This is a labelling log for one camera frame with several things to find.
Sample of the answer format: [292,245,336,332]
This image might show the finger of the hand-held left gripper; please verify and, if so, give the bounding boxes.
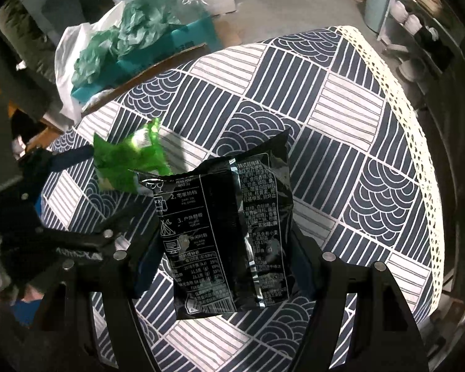
[48,144,95,173]
[39,201,157,258]

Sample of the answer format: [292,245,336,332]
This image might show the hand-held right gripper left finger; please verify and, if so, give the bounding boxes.
[33,225,167,372]

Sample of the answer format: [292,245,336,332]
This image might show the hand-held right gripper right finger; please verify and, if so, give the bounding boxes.
[290,228,431,372]

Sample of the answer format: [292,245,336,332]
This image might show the green orange snack packet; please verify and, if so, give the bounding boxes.
[92,118,174,195]

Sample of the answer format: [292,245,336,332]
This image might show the black snack packet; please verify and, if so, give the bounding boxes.
[129,129,295,320]

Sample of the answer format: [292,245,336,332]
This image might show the white plastic bag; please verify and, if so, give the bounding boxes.
[54,6,125,122]

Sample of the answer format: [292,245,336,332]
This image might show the navy white patterned tablecloth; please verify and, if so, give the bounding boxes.
[39,26,445,372]

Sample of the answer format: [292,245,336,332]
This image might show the brown cardboard flap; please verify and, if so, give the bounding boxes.
[81,42,210,114]

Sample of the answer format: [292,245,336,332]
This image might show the green tissue paper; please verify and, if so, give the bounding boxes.
[72,0,188,86]

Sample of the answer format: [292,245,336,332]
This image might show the black shoes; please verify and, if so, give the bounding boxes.
[414,26,456,71]

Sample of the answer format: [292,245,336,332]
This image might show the white shoes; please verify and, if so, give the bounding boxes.
[391,1,424,33]

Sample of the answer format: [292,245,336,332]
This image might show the light blue bin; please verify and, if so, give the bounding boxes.
[363,0,396,35]

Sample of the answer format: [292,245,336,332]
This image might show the shoe rack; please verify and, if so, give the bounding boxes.
[378,0,465,94]

